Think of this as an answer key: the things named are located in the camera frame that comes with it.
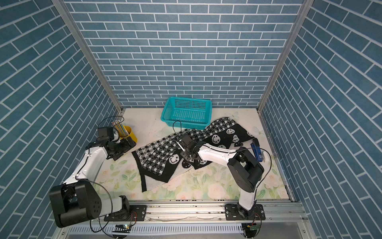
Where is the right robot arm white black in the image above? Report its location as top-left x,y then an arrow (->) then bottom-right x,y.
177,140 -> 265,221

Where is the black white smiley scarf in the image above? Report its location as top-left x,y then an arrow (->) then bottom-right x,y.
132,117 -> 254,192

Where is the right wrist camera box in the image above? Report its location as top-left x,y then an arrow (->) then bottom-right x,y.
176,133 -> 194,151

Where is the teal plastic mesh basket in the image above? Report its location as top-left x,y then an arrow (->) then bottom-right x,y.
161,97 -> 212,130

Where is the yellow pencil cup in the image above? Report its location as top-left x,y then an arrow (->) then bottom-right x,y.
119,125 -> 138,143

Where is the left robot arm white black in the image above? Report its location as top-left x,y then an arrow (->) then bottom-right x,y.
49,137 -> 136,228

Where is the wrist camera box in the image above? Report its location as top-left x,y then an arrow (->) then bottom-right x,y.
176,133 -> 194,151
97,126 -> 115,141

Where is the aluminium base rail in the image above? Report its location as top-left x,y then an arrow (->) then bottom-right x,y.
64,199 -> 308,225

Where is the green circuit board right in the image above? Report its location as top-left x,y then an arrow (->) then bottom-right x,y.
246,224 -> 261,232

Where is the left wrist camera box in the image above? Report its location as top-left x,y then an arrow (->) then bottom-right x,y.
97,126 -> 115,141

